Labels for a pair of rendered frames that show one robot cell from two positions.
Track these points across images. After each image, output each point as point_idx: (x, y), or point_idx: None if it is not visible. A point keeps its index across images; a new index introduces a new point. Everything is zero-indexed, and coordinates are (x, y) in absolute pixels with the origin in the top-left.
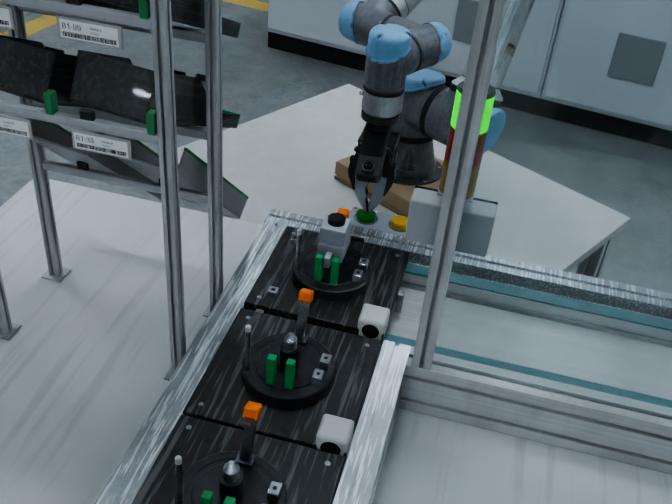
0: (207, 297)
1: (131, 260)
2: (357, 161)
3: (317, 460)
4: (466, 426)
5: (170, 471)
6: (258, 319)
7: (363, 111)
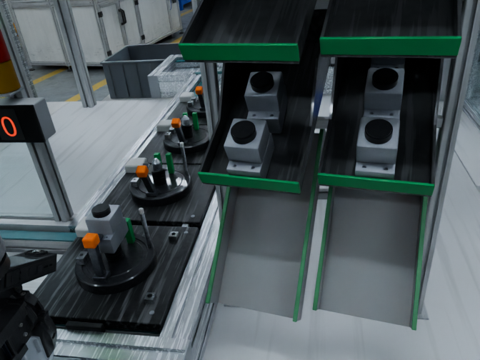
0: (249, 313)
1: (353, 347)
2: (47, 256)
3: (147, 159)
4: None
5: None
6: (184, 216)
7: (3, 256)
